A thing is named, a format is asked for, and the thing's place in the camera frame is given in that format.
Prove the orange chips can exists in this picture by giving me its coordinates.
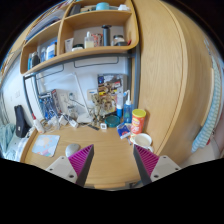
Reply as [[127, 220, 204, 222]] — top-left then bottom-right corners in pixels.
[[131, 109, 146, 135]]

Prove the small white cube clock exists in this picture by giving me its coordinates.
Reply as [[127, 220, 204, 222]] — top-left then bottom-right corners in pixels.
[[100, 123, 107, 130]]

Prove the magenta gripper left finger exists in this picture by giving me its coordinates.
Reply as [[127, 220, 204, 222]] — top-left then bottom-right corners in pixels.
[[47, 145, 94, 187]]

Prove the wooden wardrobe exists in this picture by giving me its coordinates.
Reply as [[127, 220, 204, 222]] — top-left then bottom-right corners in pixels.
[[133, 0, 213, 164]]

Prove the black bag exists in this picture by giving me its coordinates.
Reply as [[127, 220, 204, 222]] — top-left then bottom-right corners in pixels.
[[14, 105, 30, 138]]

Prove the clear bottle on shelf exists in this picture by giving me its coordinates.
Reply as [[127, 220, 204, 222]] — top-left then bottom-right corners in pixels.
[[84, 32, 94, 49]]

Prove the white ceramic mug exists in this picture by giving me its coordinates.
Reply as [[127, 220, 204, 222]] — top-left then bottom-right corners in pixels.
[[133, 133, 154, 152]]

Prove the white charger adapter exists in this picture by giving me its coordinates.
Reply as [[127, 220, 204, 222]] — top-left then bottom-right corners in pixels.
[[69, 119, 79, 128]]

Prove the white desk lamp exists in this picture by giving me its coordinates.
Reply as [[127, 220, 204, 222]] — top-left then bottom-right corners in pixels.
[[41, 73, 92, 124]]

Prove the colourful poster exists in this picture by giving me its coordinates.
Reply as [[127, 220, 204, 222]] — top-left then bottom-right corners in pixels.
[[97, 74, 123, 111]]

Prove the blue snack packet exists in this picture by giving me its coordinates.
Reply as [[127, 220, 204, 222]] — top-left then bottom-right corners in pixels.
[[117, 123, 131, 139]]

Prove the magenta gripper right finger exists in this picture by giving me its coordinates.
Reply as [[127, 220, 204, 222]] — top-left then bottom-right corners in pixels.
[[133, 145, 180, 185]]

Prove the teal bowl on shelf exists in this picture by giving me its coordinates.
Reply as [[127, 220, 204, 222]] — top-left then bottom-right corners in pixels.
[[96, 2, 110, 10]]

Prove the white tube bottle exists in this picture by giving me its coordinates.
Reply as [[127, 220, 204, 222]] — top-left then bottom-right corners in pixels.
[[116, 92, 123, 118]]

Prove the black cylinder on shelf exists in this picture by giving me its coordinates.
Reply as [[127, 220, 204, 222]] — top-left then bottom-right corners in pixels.
[[102, 25, 112, 46]]

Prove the wooden wall shelf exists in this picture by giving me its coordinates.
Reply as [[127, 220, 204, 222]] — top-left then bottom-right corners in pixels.
[[20, 0, 139, 75]]

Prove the teal striped towel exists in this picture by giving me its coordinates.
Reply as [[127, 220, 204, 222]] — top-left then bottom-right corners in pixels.
[[191, 39, 222, 153]]

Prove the blue spray bottle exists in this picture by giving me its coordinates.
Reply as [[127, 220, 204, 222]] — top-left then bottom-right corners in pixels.
[[123, 90, 132, 123]]

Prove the grey computer mouse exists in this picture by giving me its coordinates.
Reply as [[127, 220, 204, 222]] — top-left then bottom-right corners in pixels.
[[65, 143, 80, 157]]

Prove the teal round tin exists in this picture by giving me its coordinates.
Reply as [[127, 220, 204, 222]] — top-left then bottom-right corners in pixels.
[[105, 115, 120, 128]]

